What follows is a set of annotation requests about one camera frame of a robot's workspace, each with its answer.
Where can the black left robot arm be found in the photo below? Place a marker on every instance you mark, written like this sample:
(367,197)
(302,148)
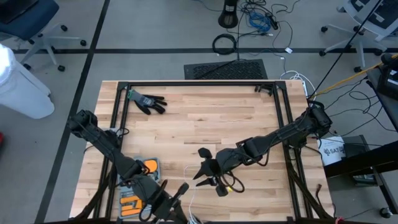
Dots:
(102,143)

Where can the orange tape measure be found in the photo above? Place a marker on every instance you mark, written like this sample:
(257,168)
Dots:
(151,165)

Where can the black stand base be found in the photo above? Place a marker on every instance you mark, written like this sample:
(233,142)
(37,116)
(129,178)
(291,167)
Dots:
(228,17)

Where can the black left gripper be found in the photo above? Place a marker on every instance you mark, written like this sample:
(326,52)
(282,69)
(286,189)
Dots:
(168,207)

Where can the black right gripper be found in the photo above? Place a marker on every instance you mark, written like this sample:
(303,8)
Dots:
(222,163)

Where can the black side table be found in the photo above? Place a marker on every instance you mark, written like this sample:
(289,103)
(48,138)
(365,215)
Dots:
(360,161)

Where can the black clamp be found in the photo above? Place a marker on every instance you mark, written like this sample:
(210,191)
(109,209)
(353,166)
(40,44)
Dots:
(264,89)

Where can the black floor mat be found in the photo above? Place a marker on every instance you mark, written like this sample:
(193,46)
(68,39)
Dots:
(230,70)

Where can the black grey work glove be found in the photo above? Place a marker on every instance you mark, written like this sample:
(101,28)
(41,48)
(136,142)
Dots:
(146,102)

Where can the white grey office chair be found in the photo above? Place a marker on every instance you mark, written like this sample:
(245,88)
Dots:
(359,42)

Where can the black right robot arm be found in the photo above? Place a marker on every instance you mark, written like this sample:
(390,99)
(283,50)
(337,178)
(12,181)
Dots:
(280,133)

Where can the small white adapter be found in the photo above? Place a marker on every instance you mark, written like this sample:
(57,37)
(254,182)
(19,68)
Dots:
(288,49)

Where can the black power strip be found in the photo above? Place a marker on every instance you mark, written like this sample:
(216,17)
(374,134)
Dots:
(273,21)

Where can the grey tool case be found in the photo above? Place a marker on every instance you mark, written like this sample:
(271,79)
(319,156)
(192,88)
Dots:
(157,174)

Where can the black desk equipment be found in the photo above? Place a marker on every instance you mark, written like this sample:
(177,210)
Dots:
(388,77)

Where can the white cylindrical bin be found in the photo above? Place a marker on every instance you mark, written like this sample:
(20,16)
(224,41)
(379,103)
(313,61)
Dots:
(18,90)

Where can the thin black slanted pole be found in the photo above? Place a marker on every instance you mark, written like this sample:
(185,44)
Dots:
(344,49)

